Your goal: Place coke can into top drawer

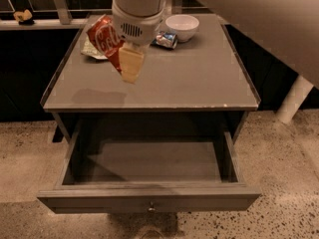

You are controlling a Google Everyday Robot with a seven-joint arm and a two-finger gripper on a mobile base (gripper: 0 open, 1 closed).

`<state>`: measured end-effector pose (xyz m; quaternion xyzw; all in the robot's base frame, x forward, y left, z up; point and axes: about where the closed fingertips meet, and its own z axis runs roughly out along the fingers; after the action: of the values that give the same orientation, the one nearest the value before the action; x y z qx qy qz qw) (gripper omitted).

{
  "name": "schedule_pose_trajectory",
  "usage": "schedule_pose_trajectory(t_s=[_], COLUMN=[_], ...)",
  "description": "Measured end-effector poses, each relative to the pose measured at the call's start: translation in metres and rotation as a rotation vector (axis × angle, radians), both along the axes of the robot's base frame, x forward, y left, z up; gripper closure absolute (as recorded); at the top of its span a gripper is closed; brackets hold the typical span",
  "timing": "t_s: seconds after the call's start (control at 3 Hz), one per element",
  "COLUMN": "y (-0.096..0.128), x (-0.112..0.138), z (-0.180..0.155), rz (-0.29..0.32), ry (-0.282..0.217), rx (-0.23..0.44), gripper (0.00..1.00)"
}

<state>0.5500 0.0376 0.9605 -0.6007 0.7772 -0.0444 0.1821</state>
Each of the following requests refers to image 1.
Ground grey cabinet with top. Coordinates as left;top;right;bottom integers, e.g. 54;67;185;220
40;13;262;144

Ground red coke can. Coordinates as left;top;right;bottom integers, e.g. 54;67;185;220
87;15;124;73

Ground crushed blue soda can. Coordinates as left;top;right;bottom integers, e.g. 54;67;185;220
152;31;177;49

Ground green chip bag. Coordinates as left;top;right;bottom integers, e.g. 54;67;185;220
81;37;108;61

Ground metal drawer knob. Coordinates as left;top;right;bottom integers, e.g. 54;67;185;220
148;201;156;213

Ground metal window railing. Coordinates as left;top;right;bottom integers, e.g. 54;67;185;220
0;0;187;31

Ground white bowl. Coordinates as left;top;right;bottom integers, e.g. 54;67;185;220
165;14;199;43

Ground small yellow object on ledge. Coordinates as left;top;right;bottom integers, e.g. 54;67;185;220
13;9;34;25

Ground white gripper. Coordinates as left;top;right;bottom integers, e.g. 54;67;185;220
112;0;165;84

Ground open grey top drawer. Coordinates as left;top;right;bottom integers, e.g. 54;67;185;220
37;131;263;215

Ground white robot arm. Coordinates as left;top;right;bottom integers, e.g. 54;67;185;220
112;0;319;123

